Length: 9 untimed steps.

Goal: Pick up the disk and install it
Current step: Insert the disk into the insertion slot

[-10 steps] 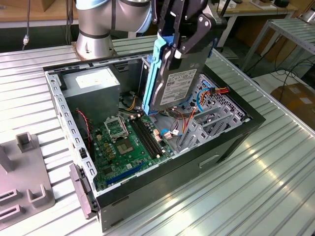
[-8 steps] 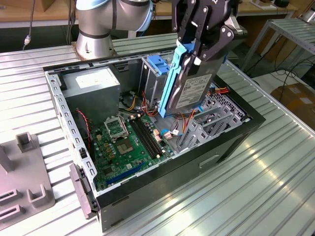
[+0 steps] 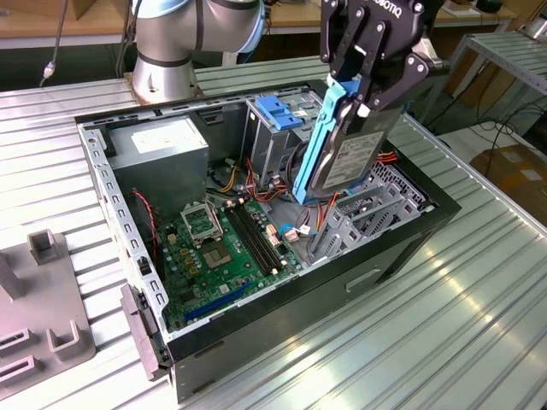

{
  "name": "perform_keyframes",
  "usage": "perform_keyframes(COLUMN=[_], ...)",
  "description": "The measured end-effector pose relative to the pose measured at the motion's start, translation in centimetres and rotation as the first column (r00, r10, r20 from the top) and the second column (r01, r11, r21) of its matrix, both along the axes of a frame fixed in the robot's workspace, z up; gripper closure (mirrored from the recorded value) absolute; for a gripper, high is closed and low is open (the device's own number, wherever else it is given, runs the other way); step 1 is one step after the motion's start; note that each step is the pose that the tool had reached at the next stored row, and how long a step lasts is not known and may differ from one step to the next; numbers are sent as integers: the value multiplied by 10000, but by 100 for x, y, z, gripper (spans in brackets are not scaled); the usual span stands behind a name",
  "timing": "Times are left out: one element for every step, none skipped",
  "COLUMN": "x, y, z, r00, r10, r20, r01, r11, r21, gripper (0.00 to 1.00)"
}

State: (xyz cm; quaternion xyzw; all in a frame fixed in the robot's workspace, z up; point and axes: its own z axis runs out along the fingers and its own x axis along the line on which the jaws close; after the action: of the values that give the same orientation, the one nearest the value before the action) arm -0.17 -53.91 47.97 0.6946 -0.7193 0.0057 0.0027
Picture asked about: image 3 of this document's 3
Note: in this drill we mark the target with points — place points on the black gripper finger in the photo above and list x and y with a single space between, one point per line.
410 70
337 42

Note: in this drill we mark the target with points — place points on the hard disk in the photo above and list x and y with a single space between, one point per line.
350 158

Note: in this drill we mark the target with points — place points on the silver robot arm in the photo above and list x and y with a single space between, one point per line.
166 34

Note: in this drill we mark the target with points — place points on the grey disk bay cage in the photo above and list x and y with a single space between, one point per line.
393 188

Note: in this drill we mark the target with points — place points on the wooden desk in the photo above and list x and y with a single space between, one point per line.
299 19

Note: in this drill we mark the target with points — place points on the blue drive bay latch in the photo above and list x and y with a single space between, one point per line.
278 113

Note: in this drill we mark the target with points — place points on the small black device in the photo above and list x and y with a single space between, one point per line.
489 5

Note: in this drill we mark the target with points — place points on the metal slat side table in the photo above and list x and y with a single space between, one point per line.
504 55

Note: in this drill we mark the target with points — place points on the grey optical drive cage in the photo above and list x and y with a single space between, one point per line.
273 149

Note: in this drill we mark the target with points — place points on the large brown cardboard box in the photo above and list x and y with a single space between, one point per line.
513 171

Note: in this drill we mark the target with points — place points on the black RAM slot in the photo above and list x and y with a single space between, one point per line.
250 243
260 237

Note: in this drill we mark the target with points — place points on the grey power supply unit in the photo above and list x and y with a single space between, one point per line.
158 171

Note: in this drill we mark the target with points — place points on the CPU socket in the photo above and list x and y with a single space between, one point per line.
215 256

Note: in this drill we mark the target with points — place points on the black case fan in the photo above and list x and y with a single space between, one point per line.
141 213

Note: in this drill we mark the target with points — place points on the black PC case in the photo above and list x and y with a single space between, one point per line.
299 307

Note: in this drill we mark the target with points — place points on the green motherboard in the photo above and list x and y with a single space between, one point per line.
222 282

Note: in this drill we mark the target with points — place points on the blue expansion slot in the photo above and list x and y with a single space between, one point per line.
218 301

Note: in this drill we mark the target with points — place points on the grey case side latch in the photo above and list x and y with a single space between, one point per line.
141 333

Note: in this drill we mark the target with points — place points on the grey parts rack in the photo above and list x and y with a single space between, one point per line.
42 290

